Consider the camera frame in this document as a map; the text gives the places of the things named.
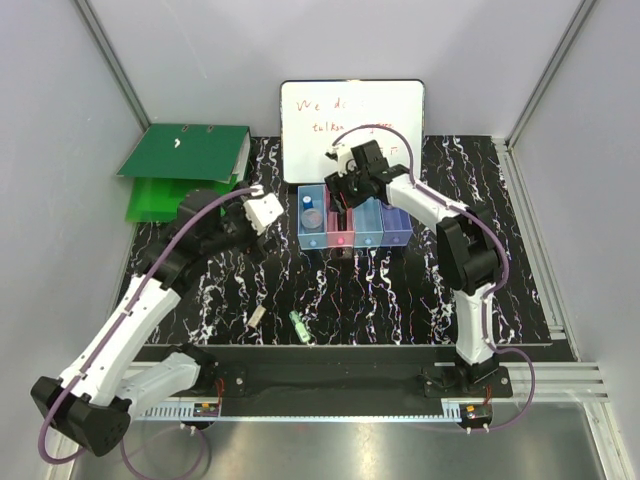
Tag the orange black marker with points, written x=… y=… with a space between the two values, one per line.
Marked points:
x=345 y=222

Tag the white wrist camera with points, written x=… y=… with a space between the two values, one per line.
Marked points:
x=263 y=212
x=343 y=157

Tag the beige correction tape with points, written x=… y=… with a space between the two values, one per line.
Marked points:
x=256 y=317

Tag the pink bin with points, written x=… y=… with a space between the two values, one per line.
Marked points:
x=336 y=238

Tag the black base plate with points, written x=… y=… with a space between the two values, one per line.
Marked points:
x=383 y=382

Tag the white dry-erase board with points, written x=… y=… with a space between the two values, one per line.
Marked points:
x=314 y=114

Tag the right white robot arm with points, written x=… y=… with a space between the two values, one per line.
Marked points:
x=471 y=261

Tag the right circuit board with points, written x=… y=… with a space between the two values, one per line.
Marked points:
x=477 y=411

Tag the light green folder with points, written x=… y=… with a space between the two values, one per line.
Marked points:
x=157 y=200

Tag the circuit board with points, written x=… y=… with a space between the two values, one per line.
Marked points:
x=206 y=409
x=477 y=411

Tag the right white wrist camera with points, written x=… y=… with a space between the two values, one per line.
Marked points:
x=343 y=157

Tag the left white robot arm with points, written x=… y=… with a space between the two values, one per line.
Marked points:
x=92 y=402

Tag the small clear glue bottle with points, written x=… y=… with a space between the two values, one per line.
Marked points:
x=311 y=218

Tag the black marble pattern mat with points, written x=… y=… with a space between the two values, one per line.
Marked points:
x=381 y=296

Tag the light blue bin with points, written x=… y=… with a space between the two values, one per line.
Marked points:
x=368 y=226
x=312 y=240

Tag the green ring binder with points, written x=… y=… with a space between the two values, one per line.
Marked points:
x=190 y=152

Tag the left circuit board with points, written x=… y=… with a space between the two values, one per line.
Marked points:
x=206 y=409

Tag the green white correction tape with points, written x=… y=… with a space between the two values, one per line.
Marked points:
x=300 y=327

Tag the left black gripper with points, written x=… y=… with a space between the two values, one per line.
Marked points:
x=253 y=246

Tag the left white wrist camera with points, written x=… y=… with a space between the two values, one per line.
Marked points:
x=263 y=212

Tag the purple bin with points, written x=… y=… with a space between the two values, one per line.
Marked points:
x=394 y=226

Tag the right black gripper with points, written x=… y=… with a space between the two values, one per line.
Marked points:
x=337 y=186

